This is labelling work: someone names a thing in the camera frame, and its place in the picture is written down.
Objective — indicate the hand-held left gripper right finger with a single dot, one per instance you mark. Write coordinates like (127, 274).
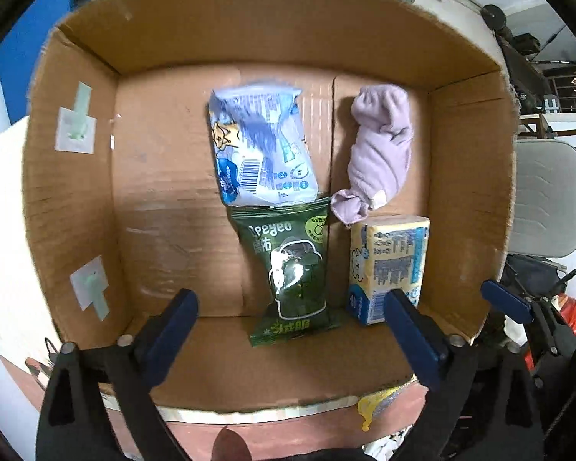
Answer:
(415, 336)

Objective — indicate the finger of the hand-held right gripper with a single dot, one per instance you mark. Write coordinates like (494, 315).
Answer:
(506, 300)

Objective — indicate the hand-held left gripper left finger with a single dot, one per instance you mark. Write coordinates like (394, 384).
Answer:
(165, 333)

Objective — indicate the yellow tissue pack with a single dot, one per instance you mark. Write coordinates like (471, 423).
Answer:
(389, 259)

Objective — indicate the dark green snack packet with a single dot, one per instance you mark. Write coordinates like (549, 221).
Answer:
(293, 269)

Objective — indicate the brown cardboard box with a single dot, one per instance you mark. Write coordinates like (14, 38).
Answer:
(173, 177)

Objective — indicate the lilac sock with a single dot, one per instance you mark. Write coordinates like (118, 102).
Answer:
(379, 153)

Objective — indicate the light blue snack packet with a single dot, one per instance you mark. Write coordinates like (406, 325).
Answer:
(259, 149)

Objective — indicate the red bag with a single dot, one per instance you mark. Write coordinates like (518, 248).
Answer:
(572, 314)

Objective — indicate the yellow crumpled wrapper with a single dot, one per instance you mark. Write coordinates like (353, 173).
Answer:
(377, 403)

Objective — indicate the grey chair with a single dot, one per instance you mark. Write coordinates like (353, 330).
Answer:
(547, 197)

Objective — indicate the dark equipment rack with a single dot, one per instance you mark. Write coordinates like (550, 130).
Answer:
(533, 65)

